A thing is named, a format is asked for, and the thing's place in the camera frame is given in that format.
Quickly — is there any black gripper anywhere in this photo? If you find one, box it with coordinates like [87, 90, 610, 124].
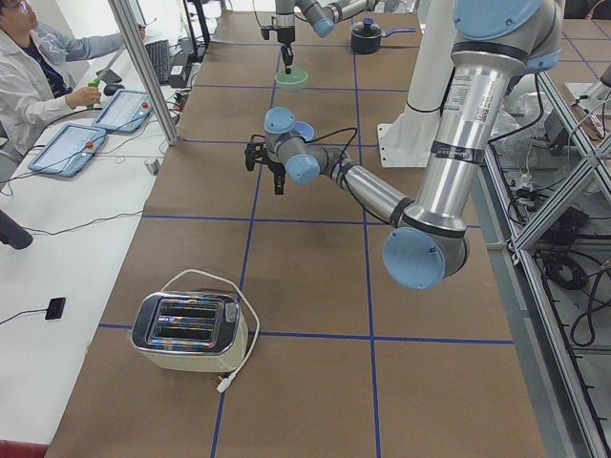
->
[267, 160, 285, 195]
[272, 14, 295, 73]

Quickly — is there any green bowl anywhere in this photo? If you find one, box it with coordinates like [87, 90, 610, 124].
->
[275, 67, 309, 92]

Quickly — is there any blue bowl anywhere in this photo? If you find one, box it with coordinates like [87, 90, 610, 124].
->
[294, 121, 315, 142]

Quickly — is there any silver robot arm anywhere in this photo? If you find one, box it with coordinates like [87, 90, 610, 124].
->
[261, 0, 378, 74]
[263, 1, 564, 289]

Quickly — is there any dark blue lidded saucepan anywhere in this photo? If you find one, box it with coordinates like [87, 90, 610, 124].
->
[350, 17, 417, 54]

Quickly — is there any black keyboard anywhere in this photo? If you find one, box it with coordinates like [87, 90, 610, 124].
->
[145, 40, 170, 85]

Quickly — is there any far blue teach pendant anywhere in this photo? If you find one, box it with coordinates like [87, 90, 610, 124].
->
[92, 89, 153, 134]

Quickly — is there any blue teach pendant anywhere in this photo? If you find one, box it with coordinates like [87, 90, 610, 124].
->
[28, 123, 107, 177]
[92, 89, 153, 134]

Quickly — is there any black smartphone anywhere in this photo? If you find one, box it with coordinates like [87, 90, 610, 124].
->
[101, 70, 122, 84]

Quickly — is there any black computer mouse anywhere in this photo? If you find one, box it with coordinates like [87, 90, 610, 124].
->
[103, 83, 124, 96]

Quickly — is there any cream two-slot toaster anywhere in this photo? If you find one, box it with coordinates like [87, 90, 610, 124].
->
[131, 291, 248, 373]

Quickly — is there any near blue teach pendant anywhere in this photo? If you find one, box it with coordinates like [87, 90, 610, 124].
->
[28, 123, 107, 177]

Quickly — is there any person in white coat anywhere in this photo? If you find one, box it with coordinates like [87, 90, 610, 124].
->
[1, 1, 123, 155]

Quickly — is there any small black square device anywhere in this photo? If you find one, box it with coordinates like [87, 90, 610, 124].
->
[45, 297, 66, 321]

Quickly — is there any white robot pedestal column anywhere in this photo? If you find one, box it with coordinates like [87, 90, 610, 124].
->
[377, 0, 456, 168]

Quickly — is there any aluminium frame post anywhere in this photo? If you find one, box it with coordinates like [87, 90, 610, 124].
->
[108, 0, 179, 146]

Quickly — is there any green handled tool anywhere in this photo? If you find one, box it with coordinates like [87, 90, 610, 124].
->
[87, 78, 101, 109]

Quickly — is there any white toaster power cord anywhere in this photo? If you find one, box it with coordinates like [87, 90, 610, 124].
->
[160, 268, 262, 394]

